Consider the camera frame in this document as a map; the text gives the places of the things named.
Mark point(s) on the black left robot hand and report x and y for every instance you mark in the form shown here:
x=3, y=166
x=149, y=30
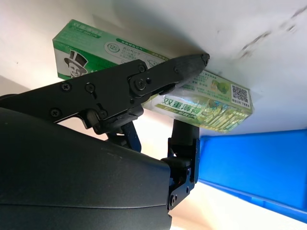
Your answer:
x=72, y=167

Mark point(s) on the green toothpaste box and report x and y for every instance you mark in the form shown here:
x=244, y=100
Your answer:
x=91, y=48

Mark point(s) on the blue plastic tray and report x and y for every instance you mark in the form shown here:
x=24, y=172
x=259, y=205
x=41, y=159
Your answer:
x=251, y=163

